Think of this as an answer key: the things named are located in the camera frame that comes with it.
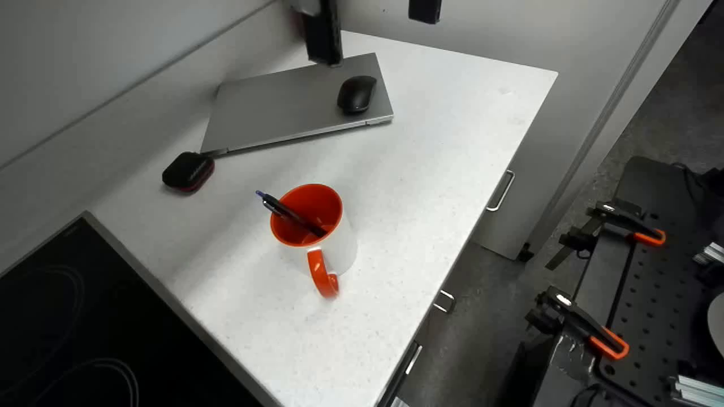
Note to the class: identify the silver aluminium profile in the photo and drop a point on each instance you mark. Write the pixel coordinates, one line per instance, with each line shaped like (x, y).
(697, 388)

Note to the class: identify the small black case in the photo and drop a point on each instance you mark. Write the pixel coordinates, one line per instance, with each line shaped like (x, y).
(186, 170)

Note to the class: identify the dark blue pen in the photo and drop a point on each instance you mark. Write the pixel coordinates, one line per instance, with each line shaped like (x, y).
(290, 216)

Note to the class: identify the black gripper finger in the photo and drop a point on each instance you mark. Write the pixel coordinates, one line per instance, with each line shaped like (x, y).
(321, 29)
(424, 9)

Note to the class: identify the white striped small object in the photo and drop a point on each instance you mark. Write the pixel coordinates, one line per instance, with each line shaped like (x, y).
(712, 254)

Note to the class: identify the grey round plate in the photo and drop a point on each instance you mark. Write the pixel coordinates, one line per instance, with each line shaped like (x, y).
(717, 323)

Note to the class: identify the black perforated mounting board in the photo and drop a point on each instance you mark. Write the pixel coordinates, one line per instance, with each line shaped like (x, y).
(657, 300)

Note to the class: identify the black computer mouse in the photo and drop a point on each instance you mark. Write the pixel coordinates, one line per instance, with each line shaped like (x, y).
(357, 92)

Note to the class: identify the black glass cooktop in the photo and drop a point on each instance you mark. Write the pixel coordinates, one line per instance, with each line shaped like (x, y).
(69, 331)

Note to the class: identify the white mug orange interior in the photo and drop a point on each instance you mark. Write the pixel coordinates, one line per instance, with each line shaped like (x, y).
(341, 239)

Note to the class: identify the grey metal base plate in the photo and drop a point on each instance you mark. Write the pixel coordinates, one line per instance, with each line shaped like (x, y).
(285, 104)

